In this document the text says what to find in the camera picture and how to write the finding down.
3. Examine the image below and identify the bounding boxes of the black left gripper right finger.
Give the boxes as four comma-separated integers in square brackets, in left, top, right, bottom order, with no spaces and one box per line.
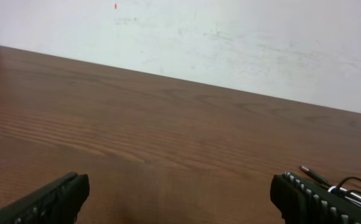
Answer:
[270,172,361,224]

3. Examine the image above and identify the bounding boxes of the black USB cable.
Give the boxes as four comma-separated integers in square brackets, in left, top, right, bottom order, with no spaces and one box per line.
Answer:
[300,166,361,206]

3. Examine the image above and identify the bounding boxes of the white USB cable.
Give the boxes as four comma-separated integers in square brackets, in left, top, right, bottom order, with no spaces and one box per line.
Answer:
[327,185,361,218]

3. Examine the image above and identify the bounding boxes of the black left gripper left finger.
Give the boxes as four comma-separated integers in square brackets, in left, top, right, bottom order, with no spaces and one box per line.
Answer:
[0,172,90,224]

